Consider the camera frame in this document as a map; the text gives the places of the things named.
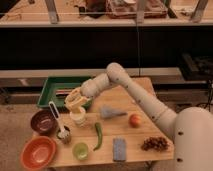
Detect red apple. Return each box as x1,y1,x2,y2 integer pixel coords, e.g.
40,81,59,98
129,114,142,128

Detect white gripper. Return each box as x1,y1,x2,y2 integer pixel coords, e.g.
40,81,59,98
64,87,93,114

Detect dark chocolate bar in tray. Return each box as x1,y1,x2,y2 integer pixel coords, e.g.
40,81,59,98
55,89,71,98

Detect purple bowl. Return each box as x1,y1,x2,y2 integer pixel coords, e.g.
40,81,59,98
30,110,57,135

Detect green plastic cup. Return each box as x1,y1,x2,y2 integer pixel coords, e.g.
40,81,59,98
72,142,88,160

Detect bunch of dark grapes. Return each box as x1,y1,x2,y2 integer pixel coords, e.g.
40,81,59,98
141,137,169,151

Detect grey folded cloth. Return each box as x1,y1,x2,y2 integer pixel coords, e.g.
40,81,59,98
99,105,127,119

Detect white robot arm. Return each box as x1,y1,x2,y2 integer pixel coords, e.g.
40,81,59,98
65,62,213,171

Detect green chili pepper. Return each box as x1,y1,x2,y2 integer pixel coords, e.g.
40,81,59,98
93,122,103,151

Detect black cable on floor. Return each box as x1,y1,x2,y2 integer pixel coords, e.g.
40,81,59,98
195,79,213,113

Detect white paper cup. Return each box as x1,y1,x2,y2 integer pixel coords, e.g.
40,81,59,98
70,113,86,127

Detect white dish brush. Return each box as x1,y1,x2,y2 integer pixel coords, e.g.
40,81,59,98
49,101,64,129

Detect small dark metal cup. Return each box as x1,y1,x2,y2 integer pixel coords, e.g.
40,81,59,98
57,126,71,144

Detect yellow banana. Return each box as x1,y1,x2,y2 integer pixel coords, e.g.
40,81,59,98
64,87,88,113

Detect blue sponge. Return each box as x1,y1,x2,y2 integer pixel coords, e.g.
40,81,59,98
113,138,126,162

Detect orange bowl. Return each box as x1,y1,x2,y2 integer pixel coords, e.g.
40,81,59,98
20,136,57,171

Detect green plastic tray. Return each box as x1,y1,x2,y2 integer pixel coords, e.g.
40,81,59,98
37,76,90,108

